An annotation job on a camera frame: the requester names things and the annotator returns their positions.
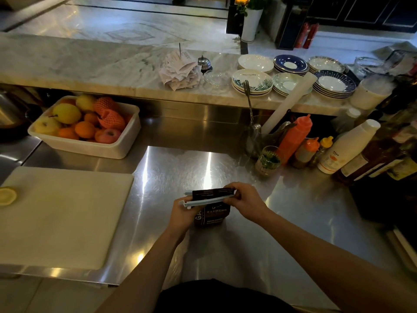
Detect stack of pale green saucers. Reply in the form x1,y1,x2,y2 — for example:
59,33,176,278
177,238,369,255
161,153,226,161
272,72,314,97

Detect white cutting board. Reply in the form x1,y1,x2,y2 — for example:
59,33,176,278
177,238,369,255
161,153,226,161
0,166,135,270

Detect stack of blue rimmed saucers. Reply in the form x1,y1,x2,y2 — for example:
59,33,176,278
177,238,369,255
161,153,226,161
273,54,309,77

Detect white plastic fruit tub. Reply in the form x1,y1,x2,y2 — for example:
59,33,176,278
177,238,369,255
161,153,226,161
28,95,141,160

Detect glass jar with green herbs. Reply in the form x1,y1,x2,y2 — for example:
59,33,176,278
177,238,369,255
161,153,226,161
255,145,281,177

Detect dark glass bottle with label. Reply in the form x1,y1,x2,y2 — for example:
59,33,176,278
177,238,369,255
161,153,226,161
335,104,417,186

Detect small orange capped squeeze bottle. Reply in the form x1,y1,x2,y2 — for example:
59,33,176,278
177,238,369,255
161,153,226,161
291,137,320,169

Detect red apple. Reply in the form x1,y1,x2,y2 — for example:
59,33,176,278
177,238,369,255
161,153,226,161
94,128,122,145

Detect black sign stand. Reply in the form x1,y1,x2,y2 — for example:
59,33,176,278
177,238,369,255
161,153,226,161
275,2,308,51

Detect metal utensil cup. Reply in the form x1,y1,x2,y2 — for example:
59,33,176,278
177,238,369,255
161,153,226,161
242,115,296,160

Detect person's left forearm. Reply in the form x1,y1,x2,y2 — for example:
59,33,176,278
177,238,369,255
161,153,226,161
94,225,189,313

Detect stack of leaf print plates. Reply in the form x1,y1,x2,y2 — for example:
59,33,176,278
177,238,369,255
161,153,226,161
232,68,274,97

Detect stack of patterned rim plates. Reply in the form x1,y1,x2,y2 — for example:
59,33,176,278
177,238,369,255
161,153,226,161
308,55,345,74

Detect lemon slice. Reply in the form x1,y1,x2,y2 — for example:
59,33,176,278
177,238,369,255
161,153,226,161
0,187,18,206

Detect black appliance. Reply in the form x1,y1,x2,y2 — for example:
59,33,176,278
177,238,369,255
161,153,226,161
349,177,417,225

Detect person's right hand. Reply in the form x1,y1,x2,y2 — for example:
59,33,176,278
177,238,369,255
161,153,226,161
223,182,271,225

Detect person's right forearm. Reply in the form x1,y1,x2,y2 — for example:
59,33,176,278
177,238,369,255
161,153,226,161
259,208,417,313

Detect large yellow apple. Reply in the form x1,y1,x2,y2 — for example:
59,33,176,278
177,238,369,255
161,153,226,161
52,103,82,125

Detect pile of receipts on spike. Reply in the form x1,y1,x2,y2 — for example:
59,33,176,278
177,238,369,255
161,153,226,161
158,43,203,92

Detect clear glass pitcher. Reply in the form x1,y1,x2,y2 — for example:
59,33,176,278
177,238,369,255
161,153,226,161
353,56,387,79

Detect small white capped bottle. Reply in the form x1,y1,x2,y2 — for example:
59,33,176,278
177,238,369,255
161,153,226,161
332,108,362,135

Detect small yellow apple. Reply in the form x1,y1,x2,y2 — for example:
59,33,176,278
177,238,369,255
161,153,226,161
76,94,97,112

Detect white rolled tube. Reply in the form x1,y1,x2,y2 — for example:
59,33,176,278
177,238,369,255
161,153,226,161
261,72,318,136

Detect yellow capped squeeze bottle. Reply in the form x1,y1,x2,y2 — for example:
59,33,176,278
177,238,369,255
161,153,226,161
308,136,334,168

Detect pale green apple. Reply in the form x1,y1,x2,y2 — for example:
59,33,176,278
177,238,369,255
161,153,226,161
33,116,62,136

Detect white tub with plastic wrap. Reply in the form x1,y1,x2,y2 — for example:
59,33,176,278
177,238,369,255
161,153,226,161
349,74,397,111

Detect person's left hand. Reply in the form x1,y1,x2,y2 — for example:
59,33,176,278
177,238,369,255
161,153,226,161
167,196,205,237

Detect plain white plate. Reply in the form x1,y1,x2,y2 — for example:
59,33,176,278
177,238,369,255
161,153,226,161
237,54,274,74

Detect person's black clothing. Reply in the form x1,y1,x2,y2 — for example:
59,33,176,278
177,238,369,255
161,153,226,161
152,278,298,313

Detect silver service bell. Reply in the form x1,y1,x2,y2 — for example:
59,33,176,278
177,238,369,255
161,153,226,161
197,55,213,75

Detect tall orange squeeze bottle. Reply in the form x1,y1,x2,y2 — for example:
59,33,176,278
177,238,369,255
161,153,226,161
276,114,313,166

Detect orange flowers with leaves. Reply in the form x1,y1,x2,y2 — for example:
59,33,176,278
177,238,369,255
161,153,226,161
234,0,272,17

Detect red fire extinguisher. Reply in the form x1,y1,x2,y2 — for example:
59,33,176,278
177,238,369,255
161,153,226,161
303,23,320,50
295,22,310,49

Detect fruit in red foam net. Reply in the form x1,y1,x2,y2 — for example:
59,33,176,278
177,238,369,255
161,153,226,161
94,96,119,115
98,109,127,132

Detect large white sauce bottle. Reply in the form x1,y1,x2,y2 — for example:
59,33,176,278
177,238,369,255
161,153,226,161
317,119,381,175

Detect clear glass dish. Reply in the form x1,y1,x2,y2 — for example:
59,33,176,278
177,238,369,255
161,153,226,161
204,70,232,88

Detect long metal spoon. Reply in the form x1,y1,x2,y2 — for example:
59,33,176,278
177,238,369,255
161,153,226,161
242,79,262,131

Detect black foil pouch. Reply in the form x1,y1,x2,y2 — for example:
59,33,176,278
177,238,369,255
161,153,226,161
185,188,236,228

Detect white flower vase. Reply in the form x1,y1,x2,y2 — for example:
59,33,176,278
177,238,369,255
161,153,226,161
240,8,264,43

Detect white bag sealing clip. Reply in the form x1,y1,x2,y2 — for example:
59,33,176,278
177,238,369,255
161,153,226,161
179,193,236,210

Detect stack of blue striped plates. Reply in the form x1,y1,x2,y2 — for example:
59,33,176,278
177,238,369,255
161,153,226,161
312,70,357,99

